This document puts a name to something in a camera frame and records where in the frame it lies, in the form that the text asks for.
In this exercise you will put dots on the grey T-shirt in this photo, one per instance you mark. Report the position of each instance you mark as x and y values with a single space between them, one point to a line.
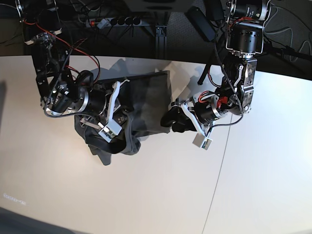
150 97

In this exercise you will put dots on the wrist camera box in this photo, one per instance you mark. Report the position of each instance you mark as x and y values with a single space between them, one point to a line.
110 130
201 141

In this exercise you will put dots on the aluminium frame post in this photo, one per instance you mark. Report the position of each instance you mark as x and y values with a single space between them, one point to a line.
161 20

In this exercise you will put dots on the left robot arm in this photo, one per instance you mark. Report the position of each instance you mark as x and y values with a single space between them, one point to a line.
237 32

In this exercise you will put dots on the black power adapter brick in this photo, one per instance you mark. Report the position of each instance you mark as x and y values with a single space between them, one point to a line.
205 28

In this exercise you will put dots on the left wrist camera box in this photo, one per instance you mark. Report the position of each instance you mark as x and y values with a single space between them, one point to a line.
201 141

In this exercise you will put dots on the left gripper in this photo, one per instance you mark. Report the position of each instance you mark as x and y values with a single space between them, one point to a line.
186 121

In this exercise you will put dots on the black tripod stand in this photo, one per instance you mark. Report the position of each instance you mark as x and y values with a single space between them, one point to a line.
284 51

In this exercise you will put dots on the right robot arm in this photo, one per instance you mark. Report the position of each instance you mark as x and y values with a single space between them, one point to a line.
64 92

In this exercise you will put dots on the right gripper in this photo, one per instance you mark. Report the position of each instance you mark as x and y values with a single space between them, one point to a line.
122 116

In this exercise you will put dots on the black power strip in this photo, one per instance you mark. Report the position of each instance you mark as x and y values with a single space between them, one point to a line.
113 22

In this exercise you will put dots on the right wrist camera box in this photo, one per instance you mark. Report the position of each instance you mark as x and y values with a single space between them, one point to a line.
110 130

